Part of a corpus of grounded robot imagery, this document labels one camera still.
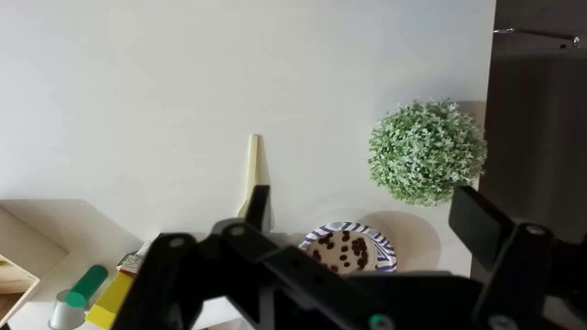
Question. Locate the green cylinder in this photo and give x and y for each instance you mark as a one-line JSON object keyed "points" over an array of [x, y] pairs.
{"points": [[86, 287]]}

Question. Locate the light wooden box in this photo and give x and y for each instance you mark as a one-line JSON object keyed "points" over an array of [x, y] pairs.
{"points": [[14, 287]]}

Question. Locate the small white cup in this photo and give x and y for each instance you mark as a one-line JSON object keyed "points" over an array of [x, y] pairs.
{"points": [[64, 314]]}

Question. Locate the round green potted plant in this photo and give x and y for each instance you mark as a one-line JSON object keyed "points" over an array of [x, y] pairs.
{"points": [[427, 153]]}

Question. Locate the blue patterned plate with beans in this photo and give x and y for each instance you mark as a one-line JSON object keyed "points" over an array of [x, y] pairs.
{"points": [[348, 248]]}

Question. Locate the yellow block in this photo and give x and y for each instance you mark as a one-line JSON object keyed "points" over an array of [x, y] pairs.
{"points": [[110, 299]]}

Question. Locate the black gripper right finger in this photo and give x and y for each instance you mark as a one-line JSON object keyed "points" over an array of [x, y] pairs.
{"points": [[506, 268]]}

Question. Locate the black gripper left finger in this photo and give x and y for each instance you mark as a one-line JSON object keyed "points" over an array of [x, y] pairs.
{"points": [[183, 276]]}

